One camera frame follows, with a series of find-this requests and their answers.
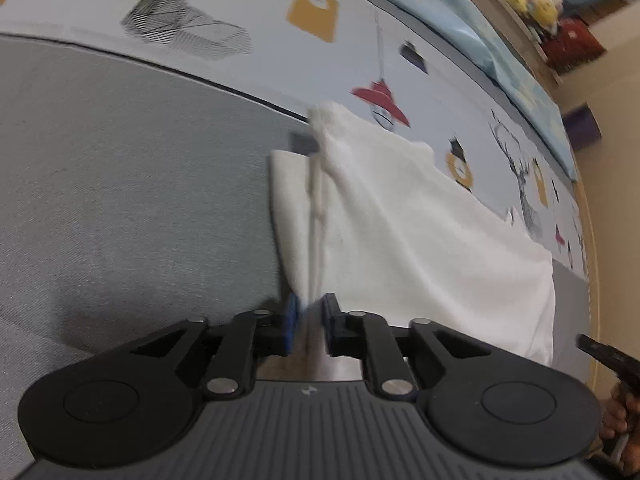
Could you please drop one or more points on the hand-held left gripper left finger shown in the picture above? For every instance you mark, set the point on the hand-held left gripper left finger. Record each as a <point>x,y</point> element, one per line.
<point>291,325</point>

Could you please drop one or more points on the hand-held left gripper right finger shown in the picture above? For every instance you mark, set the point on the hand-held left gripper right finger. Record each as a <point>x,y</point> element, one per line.
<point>330,322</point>

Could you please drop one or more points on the white small garment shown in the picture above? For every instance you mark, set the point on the white small garment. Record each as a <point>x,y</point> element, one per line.
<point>415,230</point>

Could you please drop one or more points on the person's right hand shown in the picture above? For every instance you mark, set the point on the person's right hand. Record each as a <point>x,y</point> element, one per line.
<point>614,417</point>

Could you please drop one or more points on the grey bed mat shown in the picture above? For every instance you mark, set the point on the grey bed mat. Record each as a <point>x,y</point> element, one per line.
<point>125,185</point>

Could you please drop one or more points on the purple box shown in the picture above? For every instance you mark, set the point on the purple box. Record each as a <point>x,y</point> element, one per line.
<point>581,127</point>

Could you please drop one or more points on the printed deer bedsheet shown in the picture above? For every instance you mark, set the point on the printed deer bedsheet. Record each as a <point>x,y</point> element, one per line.
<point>310,55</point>

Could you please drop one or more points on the red bag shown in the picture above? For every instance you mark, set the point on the red bag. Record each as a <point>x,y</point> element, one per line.
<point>575,45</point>

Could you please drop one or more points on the light blue blanket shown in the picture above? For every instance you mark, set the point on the light blue blanket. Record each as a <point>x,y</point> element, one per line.
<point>480,45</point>

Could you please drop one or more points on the wooden bedside ledge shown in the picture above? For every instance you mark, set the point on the wooden bedside ledge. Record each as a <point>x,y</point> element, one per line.
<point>525,40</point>

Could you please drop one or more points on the wooden bed frame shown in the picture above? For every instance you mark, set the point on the wooden bed frame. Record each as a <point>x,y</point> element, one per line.
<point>589,260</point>

